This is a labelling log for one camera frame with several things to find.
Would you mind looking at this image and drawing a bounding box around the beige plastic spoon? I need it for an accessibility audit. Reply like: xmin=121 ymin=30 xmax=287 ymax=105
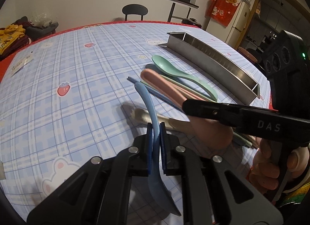
xmin=131 ymin=108 xmax=194 ymax=135

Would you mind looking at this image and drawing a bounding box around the pink plastic spoon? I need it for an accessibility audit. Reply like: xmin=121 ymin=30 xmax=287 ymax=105
xmin=140 ymin=68 xmax=234 ymax=151

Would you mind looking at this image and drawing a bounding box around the blue plastic spoon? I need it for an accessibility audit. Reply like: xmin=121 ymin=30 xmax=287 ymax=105
xmin=134 ymin=82 xmax=181 ymax=216

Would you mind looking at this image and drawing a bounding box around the green plastic spoon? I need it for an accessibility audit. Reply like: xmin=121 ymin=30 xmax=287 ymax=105
xmin=152 ymin=55 xmax=218 ymax=102

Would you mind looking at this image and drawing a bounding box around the black metal utensil tray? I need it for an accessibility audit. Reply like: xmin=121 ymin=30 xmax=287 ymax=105
xmin=166 ymin=32 xmax=260 ymax=105

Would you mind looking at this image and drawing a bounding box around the dark blue chopstick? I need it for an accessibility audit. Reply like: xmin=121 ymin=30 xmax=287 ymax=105
xmin=127 ymin=76 xmax=183 ymax=112

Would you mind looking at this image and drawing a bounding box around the light green chopstick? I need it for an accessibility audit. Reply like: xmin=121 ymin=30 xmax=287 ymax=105
xmin=140 ymin=72 xmax=218 ymax=102

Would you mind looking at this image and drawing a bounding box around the person right hand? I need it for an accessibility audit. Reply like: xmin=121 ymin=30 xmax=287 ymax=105
xmin=248 ymin=137 xmax=310 ymax=191

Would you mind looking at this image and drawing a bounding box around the brown trash bin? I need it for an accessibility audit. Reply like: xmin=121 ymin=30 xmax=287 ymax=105
xmin=238 ymin=47 xmax=257 ymax=64

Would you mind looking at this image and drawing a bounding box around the blue plaid table mat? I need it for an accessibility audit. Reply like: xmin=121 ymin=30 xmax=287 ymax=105
xmin=1 ymin=23 xmax=270 ymax=220

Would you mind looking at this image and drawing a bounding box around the white refrigerator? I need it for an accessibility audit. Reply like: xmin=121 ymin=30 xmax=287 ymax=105
xmin=206 ymin=1 xmax=250 ymax=48

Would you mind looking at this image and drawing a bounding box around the electric rice cooker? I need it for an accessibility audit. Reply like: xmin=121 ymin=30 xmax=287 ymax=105
xmin=181 ymin=18 xmax=202 ymax=29

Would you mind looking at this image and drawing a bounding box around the black round stool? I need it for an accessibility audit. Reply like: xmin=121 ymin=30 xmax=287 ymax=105
xmin=122 ymin=4 xmax=148 ymax=21

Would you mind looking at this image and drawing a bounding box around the red cloth on refrigerator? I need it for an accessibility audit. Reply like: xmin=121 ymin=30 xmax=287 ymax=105
xmin=205 ymin=0 xmax=241 ymax=27

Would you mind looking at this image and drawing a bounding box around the small paper card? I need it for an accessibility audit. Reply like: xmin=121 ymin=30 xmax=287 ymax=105
xmin=11 ymin=53 xmax=34 ymax=76

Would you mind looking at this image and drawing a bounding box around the grey stool with bag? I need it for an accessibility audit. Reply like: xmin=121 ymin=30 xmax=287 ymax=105
xmin=23 ymin=13 xmax=59 ymax=42

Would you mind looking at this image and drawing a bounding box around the black folding chair frame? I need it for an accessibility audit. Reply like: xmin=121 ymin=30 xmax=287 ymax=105
xmin=167 ymin=2 xmax=192 ymax=23

